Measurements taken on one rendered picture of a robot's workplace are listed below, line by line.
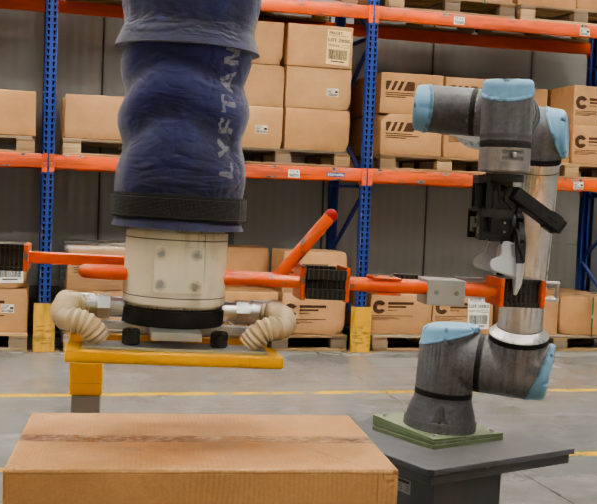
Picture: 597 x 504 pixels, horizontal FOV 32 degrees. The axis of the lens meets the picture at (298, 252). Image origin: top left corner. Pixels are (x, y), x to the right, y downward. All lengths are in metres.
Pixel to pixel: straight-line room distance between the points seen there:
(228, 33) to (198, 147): 0.19
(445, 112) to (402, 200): 8.81
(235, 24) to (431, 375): 1.29
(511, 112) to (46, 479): 0.97
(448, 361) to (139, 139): 1.26
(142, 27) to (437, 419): 1.42
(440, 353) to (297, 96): 6.60
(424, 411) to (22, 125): 6.52
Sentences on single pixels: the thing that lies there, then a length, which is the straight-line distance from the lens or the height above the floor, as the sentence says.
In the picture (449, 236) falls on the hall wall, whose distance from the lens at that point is 11.01.
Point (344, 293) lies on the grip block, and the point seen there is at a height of 1.21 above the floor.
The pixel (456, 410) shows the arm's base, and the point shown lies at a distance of 2.74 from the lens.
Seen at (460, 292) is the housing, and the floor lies 1.21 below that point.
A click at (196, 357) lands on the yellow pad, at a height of 1.11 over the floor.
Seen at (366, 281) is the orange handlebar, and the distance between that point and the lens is 1.80.
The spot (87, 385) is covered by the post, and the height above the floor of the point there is 0.95.
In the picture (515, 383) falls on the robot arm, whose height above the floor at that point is 0.92.
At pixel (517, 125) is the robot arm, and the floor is 1.50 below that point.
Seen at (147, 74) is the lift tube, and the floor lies 1.55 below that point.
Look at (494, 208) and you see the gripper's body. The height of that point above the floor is 1.36.
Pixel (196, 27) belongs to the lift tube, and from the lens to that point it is 1.69.
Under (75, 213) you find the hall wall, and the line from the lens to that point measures 10.17.
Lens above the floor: 1.37
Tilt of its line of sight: 3 degrees down
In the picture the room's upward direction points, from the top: 2 degrees clockwise
